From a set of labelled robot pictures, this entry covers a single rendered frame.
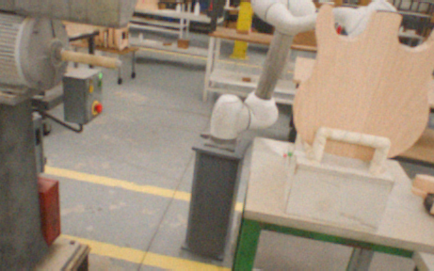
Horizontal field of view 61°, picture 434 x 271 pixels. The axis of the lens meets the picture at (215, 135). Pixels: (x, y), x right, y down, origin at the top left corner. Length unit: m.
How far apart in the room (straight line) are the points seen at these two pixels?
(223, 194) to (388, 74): 1.27
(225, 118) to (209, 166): 0.28
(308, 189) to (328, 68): 0.35
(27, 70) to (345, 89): 0.93
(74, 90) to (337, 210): 1.08
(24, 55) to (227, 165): 1.15
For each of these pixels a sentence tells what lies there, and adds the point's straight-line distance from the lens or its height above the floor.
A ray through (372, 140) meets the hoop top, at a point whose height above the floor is 1.20.
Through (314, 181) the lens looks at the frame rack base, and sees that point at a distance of 1.09.
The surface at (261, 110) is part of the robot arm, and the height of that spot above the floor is 0.92.
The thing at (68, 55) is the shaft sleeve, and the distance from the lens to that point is 1.31.
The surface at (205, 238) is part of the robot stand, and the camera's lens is 2.27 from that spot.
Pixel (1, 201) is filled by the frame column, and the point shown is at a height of 0.69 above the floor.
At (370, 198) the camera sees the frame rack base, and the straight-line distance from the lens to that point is 1.13.
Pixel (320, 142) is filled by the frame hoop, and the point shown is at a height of 1.17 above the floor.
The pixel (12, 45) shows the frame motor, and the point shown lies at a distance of 1.28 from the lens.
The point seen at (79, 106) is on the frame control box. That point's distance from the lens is 1.59.
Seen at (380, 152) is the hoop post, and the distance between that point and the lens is 1.09.
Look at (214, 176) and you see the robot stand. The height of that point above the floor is 0.55.
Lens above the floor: 1.55
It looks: 23 degrees down
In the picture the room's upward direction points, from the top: 8 degrees clockwise
